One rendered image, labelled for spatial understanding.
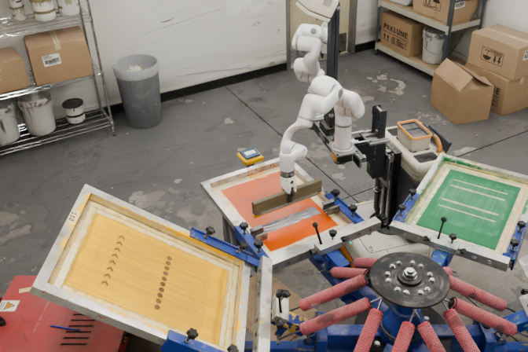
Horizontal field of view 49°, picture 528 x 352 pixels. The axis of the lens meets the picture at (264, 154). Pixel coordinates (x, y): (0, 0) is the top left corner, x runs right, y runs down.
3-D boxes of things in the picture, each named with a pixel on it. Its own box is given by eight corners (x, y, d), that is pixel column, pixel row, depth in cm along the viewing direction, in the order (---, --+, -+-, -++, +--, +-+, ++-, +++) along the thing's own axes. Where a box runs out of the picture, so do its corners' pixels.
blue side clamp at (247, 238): (234, 236, 300) (233, 225, 296) (243, 232, 302) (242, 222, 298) (262, 271, 277) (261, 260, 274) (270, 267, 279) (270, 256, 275)
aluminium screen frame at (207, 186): (200, 188, 336) (199, 182, 334) (287, 159, 359) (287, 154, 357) (263, 269, 277) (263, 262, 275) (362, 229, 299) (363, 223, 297)
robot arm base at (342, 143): (352, 139, 341) (353, 115, 333) (361, 149, 331) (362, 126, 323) (328, 143, 338) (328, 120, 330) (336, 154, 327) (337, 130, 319)
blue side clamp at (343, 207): (324, 203, 321) (324, 193, 318) (331, 200, 323) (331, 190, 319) (356, 233, 299) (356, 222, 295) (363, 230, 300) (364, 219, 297)
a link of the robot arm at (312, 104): (322, 80, 301) (347, 87, 293) (310, 119, 303) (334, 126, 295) (307, 74, 287) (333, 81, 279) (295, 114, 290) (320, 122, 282)
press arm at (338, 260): (319, 254, 278) (319, 246, 276) (329, 250, 281) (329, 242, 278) (339, 276, 265) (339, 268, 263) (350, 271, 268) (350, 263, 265)
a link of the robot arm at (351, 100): (318, 64, 298) (350, 73, 288) (339, 100, 328) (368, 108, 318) (306, 88, 295) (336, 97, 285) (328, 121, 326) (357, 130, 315)
